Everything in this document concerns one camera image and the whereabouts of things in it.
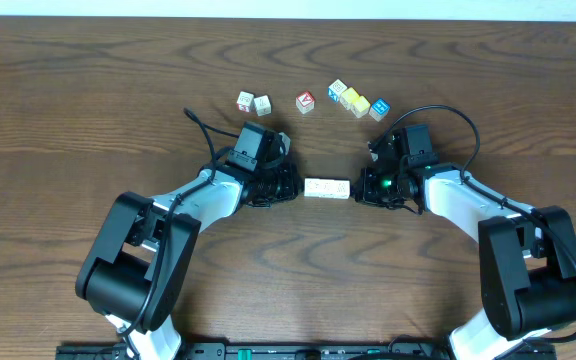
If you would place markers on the yellow block right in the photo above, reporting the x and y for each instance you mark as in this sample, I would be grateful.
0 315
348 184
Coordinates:
360 106

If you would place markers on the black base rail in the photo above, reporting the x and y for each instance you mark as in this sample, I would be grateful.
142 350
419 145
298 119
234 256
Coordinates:
402 349

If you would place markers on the white block beside red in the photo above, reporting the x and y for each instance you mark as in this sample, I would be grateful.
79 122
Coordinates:
262 105

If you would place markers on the yellow block left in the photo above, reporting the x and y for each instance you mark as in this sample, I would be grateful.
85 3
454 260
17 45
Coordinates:
348 97

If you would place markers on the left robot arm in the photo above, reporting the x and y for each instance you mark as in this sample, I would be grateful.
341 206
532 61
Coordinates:
136 266

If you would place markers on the white block blue side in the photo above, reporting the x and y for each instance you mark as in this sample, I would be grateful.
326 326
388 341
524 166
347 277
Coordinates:
335 90

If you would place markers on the white block letter M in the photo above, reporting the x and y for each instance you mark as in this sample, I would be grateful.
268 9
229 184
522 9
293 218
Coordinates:
342 189

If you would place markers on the red letter A block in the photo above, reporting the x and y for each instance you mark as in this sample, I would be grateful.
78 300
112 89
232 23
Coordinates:
305 102

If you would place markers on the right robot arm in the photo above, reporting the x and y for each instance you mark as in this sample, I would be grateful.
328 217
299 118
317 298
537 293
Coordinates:
527 256

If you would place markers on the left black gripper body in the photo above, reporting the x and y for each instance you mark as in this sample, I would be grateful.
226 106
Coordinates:
280 180

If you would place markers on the white block green Z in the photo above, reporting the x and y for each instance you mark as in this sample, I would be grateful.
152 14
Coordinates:
311 187

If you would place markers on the white block red side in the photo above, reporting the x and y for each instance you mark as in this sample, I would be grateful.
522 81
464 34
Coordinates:
245 102

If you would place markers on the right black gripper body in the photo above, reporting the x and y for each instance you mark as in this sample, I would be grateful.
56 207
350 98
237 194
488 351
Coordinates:
382 188

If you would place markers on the blue top block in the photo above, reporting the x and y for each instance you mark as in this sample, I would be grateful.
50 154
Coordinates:
379 109

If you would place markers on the white block soccer ball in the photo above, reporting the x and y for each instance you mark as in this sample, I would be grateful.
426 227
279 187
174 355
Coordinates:
326 188

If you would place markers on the yellow block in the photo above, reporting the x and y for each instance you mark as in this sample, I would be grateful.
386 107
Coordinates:
348 97
360 106

